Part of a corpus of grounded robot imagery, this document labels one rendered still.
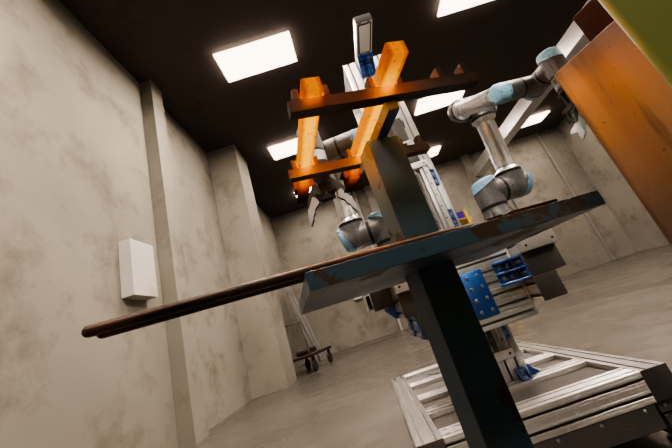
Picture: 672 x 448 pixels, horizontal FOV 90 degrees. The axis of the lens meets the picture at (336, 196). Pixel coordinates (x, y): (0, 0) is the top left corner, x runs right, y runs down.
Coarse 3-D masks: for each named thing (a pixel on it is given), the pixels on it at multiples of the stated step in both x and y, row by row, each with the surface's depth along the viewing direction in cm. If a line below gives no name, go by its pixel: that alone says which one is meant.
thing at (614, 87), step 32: (608, 32) 49; (576, 64) 54; (608, 64) 50; (640, 64) 46; (576, 96) 55; (608, 96) 51; (640, 96) 47; (608, 128) 51; (640, 128) 48; (640, 160) 48; (640, 192) 49
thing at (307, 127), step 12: (300, 84) 49; (312, 84) 48; (300, 96) 51; (312, 96) 49; (300, 120) 55; (312, 120) 54; (300, 132) 57; (312, 132) 57; (300, 144) 60; (312, 144) 61; (300, 156) 64; (312, 156) 65; (312, 180) 76; (300, 192) 78
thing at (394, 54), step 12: (384, 48) 47; (396, 48) 46; (384, 60) 48; (396, 60) 47; (384, 72) 49; (396, 72) 50; (384, 84) 51; (372, 108) 56; (360, 120) 62; (372, 120) 60; (360, 132) 64; (360, 144) 66; (348, 180) 79
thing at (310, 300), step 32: (480, 224) 40; (512, 224) 40; (544, 224) 44; (384, 256) 37; (416, 256) 37; (448, 256) 45; (480, 256) 64; (320, 288) 35; (352, 288) 45; (384, 288) 64
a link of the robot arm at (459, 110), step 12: (504, 84) 121; (516, 84) 121; (480, 96) 135; (492, 96) 124; (504, 96) 121; (516, 96) 122; (456, 108) 153; (468, 108) 144; (480, 108) 138; (456, 120) 158
